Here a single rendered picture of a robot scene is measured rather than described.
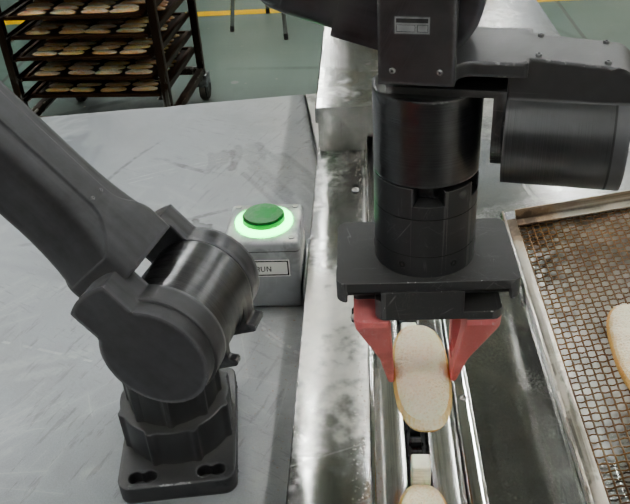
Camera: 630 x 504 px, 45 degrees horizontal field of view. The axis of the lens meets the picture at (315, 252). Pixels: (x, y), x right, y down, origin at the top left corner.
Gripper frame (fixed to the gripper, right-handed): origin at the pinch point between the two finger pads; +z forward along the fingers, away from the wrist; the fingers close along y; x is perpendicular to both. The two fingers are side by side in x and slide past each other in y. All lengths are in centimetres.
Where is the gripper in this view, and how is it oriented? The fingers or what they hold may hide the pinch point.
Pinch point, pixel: (421, 365)
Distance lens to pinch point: 50.8
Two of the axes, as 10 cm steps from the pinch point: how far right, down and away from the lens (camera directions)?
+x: 0.4, -5.6, 8.3
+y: 10.0, -0.3, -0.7
